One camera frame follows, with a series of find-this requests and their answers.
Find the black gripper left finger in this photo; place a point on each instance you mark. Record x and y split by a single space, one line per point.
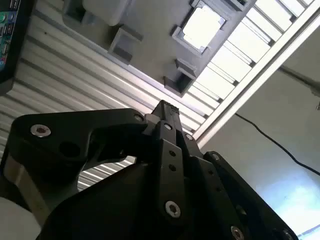
75 130

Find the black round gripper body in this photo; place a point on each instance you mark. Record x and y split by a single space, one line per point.
112 212

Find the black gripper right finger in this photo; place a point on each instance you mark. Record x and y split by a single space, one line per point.
225 190

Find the silver square CPU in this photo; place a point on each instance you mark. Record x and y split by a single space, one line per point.
202 27

